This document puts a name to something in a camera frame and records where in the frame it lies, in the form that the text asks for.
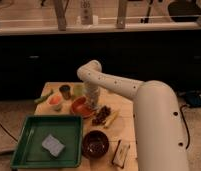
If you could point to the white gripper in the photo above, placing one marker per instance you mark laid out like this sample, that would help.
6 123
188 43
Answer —
92 93

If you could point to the orange red bowl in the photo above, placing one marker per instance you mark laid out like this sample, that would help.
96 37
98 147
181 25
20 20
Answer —
79 107

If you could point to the dark brown patterned towel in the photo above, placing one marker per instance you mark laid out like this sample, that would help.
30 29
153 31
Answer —
100 117

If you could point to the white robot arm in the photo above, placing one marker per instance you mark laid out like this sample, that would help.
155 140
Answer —
158 129

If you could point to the dark maroon bowl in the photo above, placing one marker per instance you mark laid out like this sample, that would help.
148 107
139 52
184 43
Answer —
95 144

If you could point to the light green cup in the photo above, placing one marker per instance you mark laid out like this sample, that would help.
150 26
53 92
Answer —
78 90

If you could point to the green vegetable toy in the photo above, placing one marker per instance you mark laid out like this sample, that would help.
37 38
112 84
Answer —
43 98

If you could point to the grey blue sponge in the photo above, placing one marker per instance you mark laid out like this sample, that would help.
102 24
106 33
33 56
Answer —
53 145

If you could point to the green plastic tray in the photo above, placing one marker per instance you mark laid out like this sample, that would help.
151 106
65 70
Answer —
29 153

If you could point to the dark blue floor device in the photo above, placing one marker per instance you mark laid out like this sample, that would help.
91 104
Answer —
193 99

